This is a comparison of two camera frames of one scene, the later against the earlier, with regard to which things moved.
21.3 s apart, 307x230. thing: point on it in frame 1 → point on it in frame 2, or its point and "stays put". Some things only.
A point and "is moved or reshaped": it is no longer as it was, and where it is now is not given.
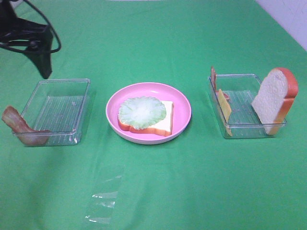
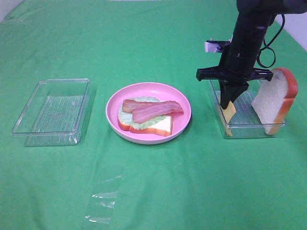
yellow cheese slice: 226,110 is moved or reshaped
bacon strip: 213,79 is moved or reshaped
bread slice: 163,128 stays put
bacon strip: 19,126 → 130,105
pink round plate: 182,112 stays put
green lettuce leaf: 141,112 stays put
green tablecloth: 200,180 stays put
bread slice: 274,100 stays put
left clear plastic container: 54,115 stays put
